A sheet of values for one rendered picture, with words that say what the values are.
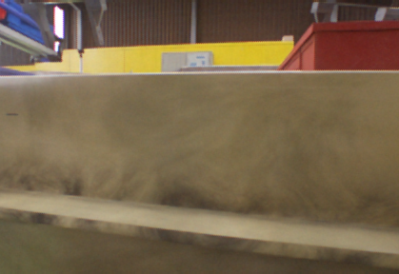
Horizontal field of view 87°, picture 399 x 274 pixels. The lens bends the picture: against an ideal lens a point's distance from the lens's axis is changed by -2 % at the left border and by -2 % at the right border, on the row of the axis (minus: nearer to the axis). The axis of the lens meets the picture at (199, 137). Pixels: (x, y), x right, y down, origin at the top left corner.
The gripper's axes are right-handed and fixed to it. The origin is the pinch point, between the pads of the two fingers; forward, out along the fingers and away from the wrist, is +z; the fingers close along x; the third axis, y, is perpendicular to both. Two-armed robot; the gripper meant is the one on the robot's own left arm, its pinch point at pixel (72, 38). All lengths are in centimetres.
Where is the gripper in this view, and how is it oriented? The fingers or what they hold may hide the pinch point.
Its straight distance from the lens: 69.4
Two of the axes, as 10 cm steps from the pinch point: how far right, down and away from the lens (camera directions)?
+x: -10.0, 0.1, 0.4
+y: 0.3, -4.9, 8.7
